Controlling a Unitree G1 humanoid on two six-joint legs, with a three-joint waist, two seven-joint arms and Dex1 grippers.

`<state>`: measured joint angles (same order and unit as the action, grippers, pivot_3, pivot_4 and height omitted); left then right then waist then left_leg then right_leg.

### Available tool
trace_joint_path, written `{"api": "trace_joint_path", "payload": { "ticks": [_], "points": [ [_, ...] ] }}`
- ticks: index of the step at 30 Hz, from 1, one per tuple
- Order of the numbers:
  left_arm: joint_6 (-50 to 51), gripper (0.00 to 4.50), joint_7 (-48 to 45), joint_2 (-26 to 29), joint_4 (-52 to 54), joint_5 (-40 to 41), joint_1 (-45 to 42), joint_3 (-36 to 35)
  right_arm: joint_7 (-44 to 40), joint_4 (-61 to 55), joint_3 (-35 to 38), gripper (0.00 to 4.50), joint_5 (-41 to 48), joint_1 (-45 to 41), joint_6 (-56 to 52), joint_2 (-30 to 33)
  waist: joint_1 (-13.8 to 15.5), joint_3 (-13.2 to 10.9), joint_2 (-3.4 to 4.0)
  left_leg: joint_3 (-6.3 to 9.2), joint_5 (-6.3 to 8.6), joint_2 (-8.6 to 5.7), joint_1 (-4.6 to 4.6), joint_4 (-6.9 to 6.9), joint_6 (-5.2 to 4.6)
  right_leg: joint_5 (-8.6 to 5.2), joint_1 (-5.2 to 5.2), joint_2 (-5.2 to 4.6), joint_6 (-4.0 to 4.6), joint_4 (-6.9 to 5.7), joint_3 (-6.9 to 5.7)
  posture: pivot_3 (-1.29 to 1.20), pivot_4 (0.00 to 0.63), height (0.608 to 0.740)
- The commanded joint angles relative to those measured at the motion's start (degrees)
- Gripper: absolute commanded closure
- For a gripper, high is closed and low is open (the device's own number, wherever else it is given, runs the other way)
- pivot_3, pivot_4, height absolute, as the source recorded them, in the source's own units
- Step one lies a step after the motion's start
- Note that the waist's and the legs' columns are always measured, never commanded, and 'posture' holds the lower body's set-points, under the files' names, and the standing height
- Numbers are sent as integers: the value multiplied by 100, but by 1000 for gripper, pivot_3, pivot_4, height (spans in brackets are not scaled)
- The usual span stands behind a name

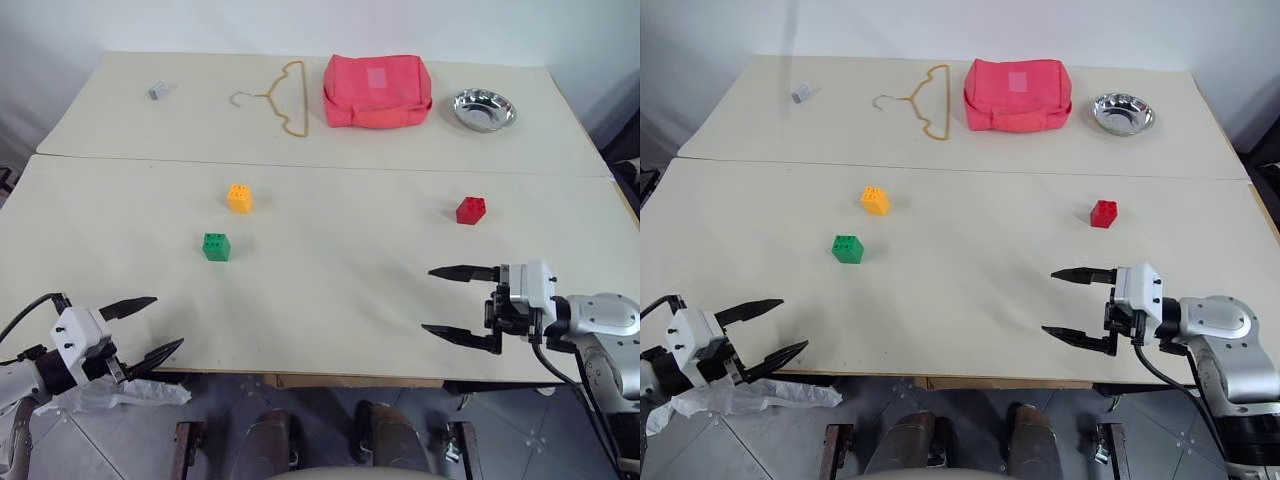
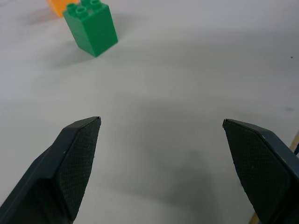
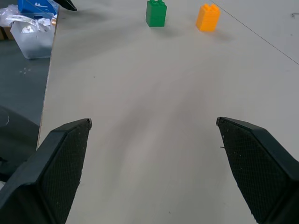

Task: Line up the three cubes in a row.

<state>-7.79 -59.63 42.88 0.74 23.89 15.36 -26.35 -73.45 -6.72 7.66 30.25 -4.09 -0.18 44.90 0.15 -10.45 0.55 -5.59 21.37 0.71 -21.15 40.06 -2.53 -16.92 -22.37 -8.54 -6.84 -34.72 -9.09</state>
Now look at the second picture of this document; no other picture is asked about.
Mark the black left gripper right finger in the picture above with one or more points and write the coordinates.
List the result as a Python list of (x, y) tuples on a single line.
[(264, 172)]

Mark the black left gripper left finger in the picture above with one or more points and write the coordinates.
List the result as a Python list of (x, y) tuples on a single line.
[(56, 177)]

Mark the green toy brick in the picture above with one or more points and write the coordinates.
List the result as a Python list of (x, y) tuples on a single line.
[(93, 30)]

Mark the orange toy brick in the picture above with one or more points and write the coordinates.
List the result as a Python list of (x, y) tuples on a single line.
[(60, 6)]

